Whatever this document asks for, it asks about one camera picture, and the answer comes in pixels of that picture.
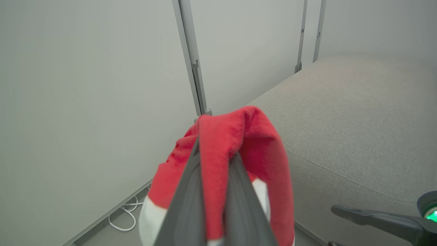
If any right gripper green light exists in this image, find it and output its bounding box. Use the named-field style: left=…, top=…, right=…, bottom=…
left=330, top=191, right=437, bottom=246

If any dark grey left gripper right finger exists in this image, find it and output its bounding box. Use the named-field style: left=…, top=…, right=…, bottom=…
left=223, top=153, right=278, bottom=246

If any grey fabric sofa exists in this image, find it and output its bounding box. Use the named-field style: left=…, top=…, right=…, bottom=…
left=246, top=55, right=437, bottom=246

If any white cable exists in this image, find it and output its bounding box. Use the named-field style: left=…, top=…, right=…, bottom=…
left=108, top=186, right=151, bottom=232

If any red and white garment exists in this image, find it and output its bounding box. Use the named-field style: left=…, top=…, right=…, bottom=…
left=138, top=105, right=296, bottom=246

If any thin grey metal partition post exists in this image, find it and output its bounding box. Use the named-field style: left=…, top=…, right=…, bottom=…
left=295, top=0, right=308, bottom=73
left=312, top=0, right=326, bottom=63

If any wide grey metal partition post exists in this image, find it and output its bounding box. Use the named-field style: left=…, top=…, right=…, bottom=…
left=172, top=0, right=213, bottom=117

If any grey partition base rail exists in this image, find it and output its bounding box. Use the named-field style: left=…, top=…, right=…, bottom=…
left=63, top=179, right=152, bottom=246

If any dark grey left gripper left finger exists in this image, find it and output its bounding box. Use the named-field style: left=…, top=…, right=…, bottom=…
left=154, top=136, right=207, bottom=246

